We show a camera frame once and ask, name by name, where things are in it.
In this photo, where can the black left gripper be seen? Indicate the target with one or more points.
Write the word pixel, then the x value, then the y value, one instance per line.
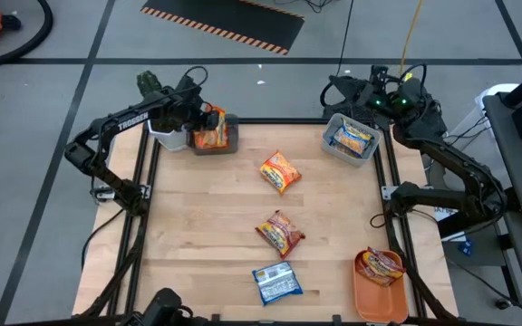
pixel 193 115

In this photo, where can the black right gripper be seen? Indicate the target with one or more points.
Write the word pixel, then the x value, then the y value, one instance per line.
pixel 360 93

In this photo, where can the blue soy sauce noodle pack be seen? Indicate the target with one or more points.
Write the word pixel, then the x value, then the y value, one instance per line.
pixel 350 142
pixel 277 283
pixel 356 124

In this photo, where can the orange chicken noodle pack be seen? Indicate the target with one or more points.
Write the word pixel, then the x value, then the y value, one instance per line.
pixel 202 141
pixel 221 136
pixel 280 172

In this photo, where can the white paper sheet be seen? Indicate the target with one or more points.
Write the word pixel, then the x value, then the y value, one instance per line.
pixel 453 236

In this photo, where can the orange vacuum cleaner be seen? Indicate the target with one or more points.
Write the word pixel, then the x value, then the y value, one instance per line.
pixel 49 27

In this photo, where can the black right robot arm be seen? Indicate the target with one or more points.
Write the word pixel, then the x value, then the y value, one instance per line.
pixel 451 158

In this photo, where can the small black floor puck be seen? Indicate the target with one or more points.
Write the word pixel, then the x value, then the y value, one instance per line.
pixel 502 304

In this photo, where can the black orange-striped floor mat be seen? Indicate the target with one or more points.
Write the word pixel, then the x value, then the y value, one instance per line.
pixel 229 20

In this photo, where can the small blue object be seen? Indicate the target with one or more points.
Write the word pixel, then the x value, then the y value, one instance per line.
pixel 466 246

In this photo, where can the light grey bin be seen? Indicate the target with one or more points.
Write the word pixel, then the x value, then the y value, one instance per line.
pixel 325 145

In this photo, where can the white trash bin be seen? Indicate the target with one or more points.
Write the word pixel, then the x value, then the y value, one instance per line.
pixel 492 90

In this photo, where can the red beef noodle pack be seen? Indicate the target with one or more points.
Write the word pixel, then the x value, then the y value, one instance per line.
pixel 385 265
pixel 370 275
pixel 280 234

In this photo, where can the orange plastic tray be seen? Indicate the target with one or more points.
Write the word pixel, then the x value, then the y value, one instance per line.
pixel 379 303

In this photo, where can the dark translucent grey bin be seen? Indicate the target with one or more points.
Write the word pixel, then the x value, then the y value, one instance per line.
pixel 233 136

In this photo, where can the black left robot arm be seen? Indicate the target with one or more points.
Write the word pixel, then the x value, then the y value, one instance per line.
pixel 132 120

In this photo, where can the black aluminium table frame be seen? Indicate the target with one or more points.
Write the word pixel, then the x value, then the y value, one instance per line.
pixel 279 121

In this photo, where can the white hexagonal plant pot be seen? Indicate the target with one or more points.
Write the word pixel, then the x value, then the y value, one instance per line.
pixel 170 140

